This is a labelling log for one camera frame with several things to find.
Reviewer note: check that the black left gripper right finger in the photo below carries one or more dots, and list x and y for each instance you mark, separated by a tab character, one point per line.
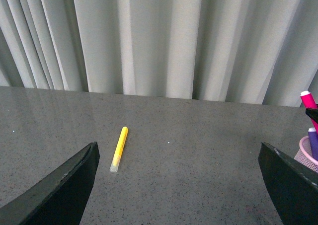
292	187

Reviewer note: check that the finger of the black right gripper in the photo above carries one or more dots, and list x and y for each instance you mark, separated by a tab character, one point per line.
312	113

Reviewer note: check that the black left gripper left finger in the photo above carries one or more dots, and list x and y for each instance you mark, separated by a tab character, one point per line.
61	197

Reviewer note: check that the pink highlighter pen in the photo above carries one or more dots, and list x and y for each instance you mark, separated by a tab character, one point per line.
309	102

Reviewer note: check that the purple highlighter pen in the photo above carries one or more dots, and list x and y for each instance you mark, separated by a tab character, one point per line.
313	138

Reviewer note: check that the pink mesh pen cup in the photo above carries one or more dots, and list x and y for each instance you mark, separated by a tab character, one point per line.
304	155

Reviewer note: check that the yellow highlighter pen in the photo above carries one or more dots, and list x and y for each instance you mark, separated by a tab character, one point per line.
119	150

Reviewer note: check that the grey pleated curtain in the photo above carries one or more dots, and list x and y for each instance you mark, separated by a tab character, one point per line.
247	51

